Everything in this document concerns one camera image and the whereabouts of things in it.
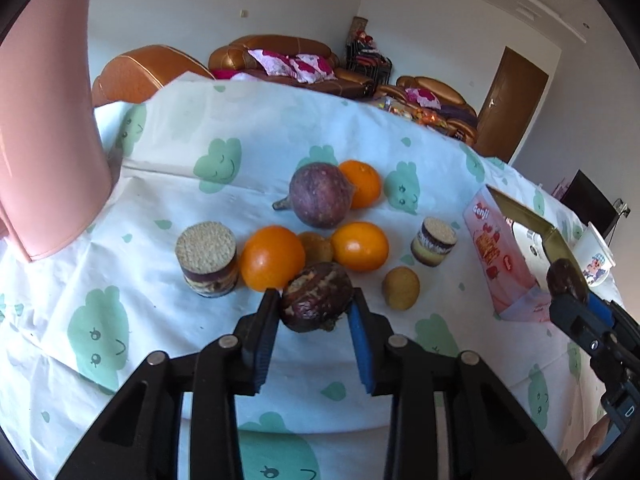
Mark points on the orange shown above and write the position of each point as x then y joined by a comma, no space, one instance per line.
271,258
360,246

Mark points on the white cloud-print tablecloth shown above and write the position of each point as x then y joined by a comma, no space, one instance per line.
74,326

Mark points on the black stacked stools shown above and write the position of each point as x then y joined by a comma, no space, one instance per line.
363,56

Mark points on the pink kettle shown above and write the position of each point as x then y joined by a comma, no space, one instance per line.
54,173

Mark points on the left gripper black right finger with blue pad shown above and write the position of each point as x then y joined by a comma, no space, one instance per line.
452,417

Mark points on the person's right hand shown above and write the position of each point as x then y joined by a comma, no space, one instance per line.
581,465

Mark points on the large purple passion fruit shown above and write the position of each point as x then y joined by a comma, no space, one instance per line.
319,195

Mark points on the pink biscuit tin box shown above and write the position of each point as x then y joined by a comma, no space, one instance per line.
516,247

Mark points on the black television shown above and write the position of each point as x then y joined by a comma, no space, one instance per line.
589,204

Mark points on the coffee table with snacks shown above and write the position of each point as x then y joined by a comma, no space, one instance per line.
421,116

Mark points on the dark round fruit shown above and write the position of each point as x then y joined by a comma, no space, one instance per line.
564,279

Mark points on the pink floral pillow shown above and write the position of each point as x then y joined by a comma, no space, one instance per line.
305,68

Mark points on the white printed paper cup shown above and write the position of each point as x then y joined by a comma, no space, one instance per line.
595,259

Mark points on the brownish yellow small fruit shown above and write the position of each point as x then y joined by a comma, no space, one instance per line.
317,248

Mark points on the brown leather armchair right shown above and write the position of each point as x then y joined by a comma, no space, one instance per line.
426,92

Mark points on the small orange mandarin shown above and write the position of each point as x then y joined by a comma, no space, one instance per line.
365,180

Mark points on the dark wrinkled passion fruit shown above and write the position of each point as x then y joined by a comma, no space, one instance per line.
316,298

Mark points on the brown leather armchair left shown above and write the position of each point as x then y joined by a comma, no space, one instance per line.
135,76

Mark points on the brown leather armchair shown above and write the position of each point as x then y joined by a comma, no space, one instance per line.
135,76
426,92

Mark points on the brown leather sofa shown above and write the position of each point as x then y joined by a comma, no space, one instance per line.
232,60

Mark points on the layered cake cup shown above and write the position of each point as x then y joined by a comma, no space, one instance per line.
206,253
433,242

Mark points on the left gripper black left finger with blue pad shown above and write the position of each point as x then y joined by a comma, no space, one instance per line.
137,434

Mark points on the brown wooden door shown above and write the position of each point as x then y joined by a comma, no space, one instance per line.
510,104

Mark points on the green-brown kiwi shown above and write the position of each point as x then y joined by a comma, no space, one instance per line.
401,288

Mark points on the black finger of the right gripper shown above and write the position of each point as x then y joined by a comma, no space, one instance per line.
583,323

